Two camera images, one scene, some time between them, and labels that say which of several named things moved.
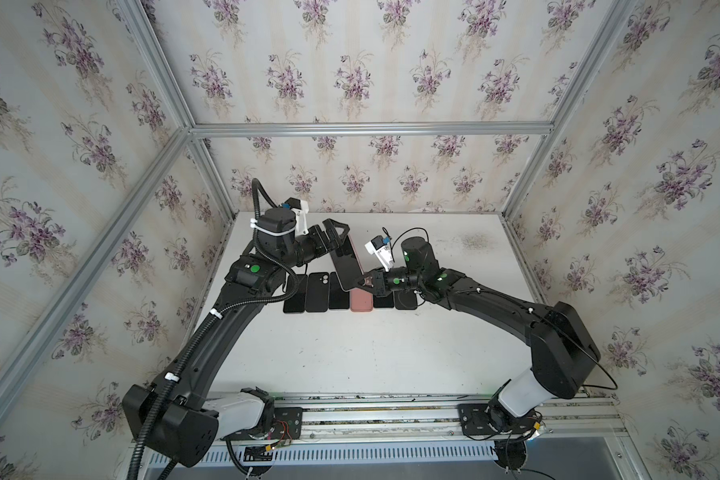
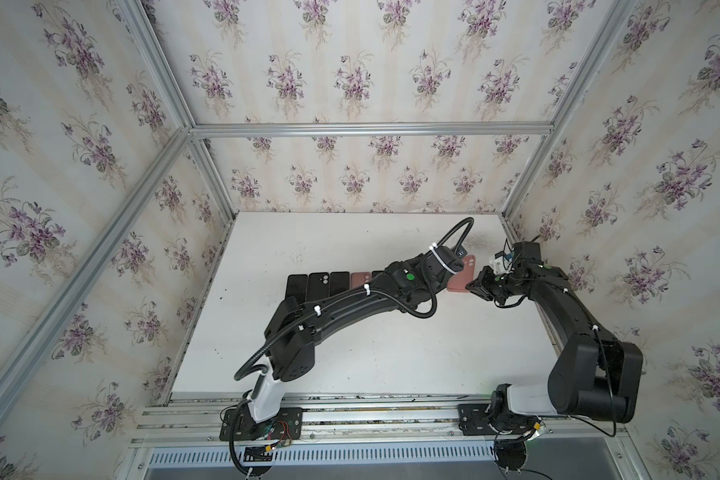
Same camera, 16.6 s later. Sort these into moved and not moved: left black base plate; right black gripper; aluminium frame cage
Moved: right black gripper
Not moved: aluminium frame cage; left black base plate
